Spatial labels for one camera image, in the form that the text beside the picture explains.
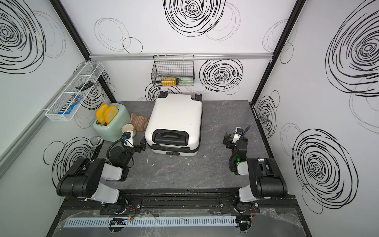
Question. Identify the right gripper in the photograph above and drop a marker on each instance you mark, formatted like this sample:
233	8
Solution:
229	139

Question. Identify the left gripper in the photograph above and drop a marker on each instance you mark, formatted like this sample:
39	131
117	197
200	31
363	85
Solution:
142	144

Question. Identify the white hard-shell suitcase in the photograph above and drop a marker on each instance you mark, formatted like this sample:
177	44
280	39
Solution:
174	127

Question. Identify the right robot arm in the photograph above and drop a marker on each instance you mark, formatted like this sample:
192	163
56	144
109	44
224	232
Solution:
265	178

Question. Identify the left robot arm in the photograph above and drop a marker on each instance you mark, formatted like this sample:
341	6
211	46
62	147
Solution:
84	177

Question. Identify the brown striped folded cloth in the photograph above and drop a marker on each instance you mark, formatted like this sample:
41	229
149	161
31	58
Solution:
139	122

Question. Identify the beige paper cup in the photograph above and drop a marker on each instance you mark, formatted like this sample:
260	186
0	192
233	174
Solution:
129	128

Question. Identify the mint green toaster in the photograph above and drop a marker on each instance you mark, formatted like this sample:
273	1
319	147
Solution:
113	131

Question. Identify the yellow toast slice right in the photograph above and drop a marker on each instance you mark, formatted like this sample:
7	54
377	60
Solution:
110	114

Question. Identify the yellow toast slice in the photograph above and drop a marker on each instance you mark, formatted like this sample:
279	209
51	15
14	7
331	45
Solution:
110	114
100	113

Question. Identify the yellow toast slice left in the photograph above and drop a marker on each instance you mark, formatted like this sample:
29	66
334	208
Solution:
100	113

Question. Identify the yellow sponge in basket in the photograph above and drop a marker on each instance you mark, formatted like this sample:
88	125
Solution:
169	81

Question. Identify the green item in basket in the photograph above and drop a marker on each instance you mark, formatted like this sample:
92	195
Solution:
184	81

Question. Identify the blue candy packet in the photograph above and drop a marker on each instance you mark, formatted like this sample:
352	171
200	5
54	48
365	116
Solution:
70	104

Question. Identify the black remote control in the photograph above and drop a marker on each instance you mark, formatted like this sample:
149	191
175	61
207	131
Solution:
85	86

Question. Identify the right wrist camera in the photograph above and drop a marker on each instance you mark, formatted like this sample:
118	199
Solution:
237	135

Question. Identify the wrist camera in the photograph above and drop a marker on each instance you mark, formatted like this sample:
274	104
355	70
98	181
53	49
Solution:
127	138
237	135

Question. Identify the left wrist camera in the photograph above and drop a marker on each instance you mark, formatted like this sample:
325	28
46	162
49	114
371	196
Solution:
127	138

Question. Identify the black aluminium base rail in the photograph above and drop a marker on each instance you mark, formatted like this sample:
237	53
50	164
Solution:
215	201

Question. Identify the white slotted cable duct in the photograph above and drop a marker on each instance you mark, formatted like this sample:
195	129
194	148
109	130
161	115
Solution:
191	221

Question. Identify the black wire wall basket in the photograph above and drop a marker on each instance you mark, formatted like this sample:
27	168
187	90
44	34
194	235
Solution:
172	65

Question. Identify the white wire wall shelf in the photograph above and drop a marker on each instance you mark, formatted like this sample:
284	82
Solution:
88	71

